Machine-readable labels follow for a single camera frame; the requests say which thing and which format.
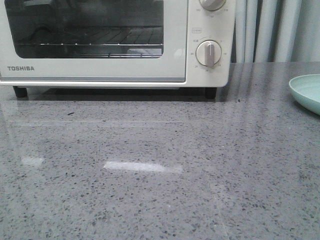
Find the glass oven door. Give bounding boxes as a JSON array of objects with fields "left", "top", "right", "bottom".
[{"left": 0, "top": 0, "right": 189, "bottom": 82}]

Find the black right oven foot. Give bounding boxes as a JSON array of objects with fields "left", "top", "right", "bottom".
[{"left": 204, "top": 87, "right": 217, "bottom": 100}]

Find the black oven foot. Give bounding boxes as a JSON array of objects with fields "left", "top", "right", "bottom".
[
  {"left": 13, "top": 86, "right": 28, "bottom": 99},
  {"left": 204, "top": 87, "right": 217, "bottom": 100}
]

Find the white Toshiba toaster oven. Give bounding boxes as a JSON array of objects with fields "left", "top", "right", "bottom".
[{"left": 0, "top": 0, "right": 236, "bottom": 90}]

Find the upper beige oven knob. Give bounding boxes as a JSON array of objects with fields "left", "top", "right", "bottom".
[{"left": 199, "top": 0, "right": 226, "bottom": 11}]

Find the black left oven foot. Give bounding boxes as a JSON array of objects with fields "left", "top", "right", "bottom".
[{"left": 13, "top": 86, "right": 28, "bottom": 99}]

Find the lower beige timer knob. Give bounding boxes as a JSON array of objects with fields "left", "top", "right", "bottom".
[{"left": 196, "top": 40, "right": 222, "bottom": 68}]

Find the pale grey curtain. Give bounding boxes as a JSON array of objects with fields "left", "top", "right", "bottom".
[{"left": 231, "top": 0, "right": 320, "bottom": 63}]

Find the mint green plate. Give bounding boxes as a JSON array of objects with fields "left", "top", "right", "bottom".
[{"left": 288, "top": 74, "right": 320, "bottom": 115}]

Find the metal wire oven rack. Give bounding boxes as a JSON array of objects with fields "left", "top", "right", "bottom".
[{"left": 14, "top": 27, "right": 164, "bottom": 59}]

